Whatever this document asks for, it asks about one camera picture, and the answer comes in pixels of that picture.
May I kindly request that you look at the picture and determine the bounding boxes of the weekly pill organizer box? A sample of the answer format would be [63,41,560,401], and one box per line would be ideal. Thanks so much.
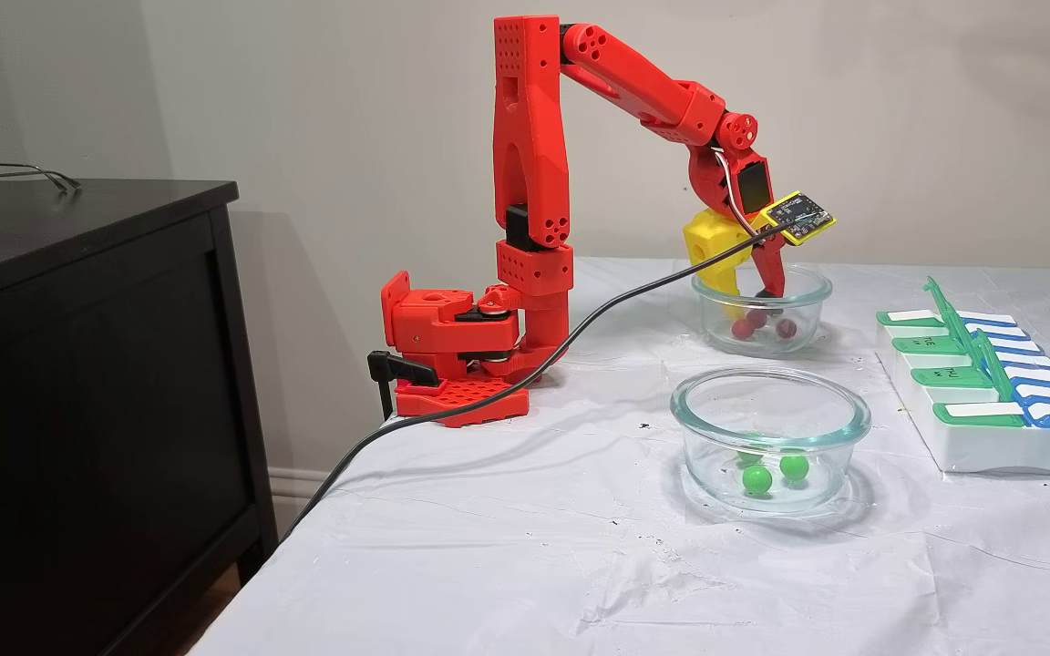
[875,276,1050,479]

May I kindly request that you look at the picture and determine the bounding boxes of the glass bowl for red pills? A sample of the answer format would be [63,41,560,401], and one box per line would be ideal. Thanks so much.
[692,262,833,358]

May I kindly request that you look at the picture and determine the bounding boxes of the glass bowl for green pills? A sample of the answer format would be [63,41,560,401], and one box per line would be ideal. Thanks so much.
[670,366,873,516]

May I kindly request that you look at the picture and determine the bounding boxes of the white tablecloth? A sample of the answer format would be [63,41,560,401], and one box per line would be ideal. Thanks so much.
[188,257,1050,656]

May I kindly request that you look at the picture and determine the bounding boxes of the black table clamp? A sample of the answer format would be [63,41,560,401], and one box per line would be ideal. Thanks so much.
[367,351,441,420]

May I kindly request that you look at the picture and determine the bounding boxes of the black wooden cabinet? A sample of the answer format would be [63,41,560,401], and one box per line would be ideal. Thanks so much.
[0,179,280,656]

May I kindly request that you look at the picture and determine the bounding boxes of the eyeglasses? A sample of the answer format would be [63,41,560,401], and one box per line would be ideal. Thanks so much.
[0,161,81,213]

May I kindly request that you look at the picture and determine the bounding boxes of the white red servo wire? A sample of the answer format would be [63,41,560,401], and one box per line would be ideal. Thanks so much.
[713,149,758,240]

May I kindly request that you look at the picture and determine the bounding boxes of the camera circuit board yellow frame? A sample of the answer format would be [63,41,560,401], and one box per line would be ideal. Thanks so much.
[759,190,837,248]

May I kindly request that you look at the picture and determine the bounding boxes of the black camera cable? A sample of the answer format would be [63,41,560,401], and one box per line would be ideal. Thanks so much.
[277,219,795,545]

